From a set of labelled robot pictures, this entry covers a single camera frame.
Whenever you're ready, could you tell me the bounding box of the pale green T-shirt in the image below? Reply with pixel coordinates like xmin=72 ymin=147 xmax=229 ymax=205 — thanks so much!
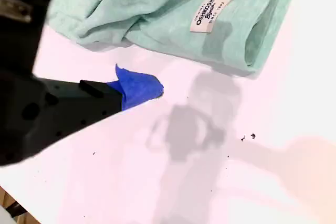
xmin=48 ymin=0 xmax=302 ymax=78

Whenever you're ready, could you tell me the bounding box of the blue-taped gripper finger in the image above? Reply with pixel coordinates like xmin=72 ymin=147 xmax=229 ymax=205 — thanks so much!
xmin=0 ymin=63 xmax=165 ymax=167

